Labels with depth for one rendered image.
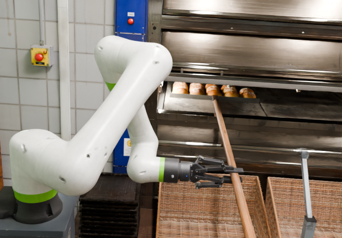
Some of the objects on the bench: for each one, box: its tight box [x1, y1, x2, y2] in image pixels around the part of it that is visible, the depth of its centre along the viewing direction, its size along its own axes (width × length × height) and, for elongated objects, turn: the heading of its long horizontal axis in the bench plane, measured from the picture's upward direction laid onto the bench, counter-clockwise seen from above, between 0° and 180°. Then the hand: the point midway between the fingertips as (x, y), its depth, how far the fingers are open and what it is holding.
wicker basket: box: [154, 172, 272, 238], centre depth 210 cm, size 49×56×28 cm
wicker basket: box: [265, 177, 342, 238], centre depth 209 cm, size 49×56×28 cm
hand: (233, 174), depth 153 cm, fingers closed on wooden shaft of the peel, 3 cm apart
